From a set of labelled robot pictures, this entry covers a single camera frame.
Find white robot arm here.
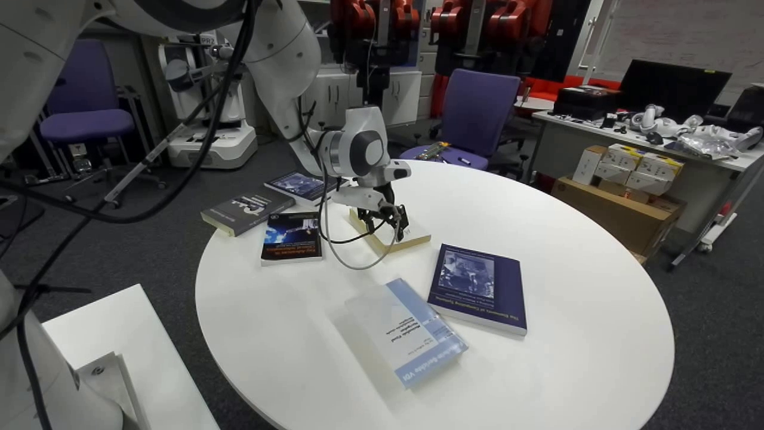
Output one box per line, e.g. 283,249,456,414
0,0,411,236

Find white plastic bags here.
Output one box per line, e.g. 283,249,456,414
627,105,764,161

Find cardboard box under desk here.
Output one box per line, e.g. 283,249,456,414
551,177,682,262

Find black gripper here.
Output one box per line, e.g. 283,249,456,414
359,183,409,244

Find light blue white book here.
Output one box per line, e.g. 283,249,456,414
331,277,468,390

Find grey office desk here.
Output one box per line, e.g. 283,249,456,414
533,113,762,254

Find black computer monitor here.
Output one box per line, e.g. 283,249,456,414
619,60,731,121

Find dark grey book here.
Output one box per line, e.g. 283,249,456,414
201,189,294,236

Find large dark blue book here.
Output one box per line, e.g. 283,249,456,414
267,171,324,201

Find purple office chair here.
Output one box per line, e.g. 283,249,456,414
400,69,520,170

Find cream white thick book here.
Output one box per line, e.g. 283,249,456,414
349,211,431,255

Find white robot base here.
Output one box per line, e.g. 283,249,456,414
158,30,258,170

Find white side table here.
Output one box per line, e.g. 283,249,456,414
46,285,220,430

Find black space cover book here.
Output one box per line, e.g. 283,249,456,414
261,212,323,261

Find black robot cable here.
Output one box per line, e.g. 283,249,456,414
0,0,261,430

